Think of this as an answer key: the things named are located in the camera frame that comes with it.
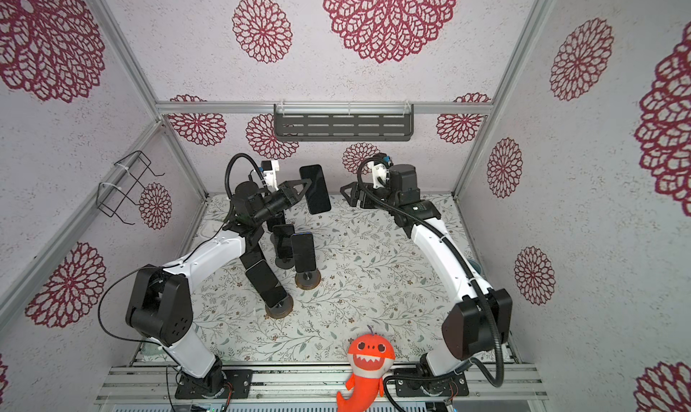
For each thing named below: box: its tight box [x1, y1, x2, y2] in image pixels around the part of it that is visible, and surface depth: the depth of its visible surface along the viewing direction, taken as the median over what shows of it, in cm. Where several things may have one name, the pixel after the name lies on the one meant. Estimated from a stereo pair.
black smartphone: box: [299, 164, 332, 215], surface depth 80 cm
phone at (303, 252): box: [291, 232, 316, 273], surface depth 88 cm
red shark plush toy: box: [336, 332, 396, 412], surface depth 71 cm
